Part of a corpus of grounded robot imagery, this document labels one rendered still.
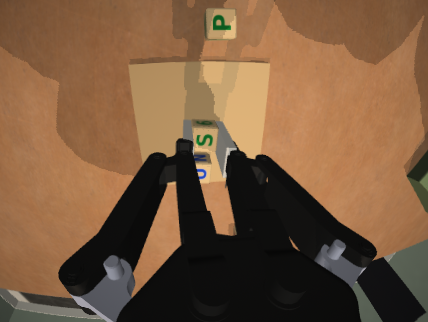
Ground tan flat mat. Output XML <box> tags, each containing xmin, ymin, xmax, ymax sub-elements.
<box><xmin>128</xmin><ymin>61</ymin><xmax>270</xmax><ymax>164</ymax></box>

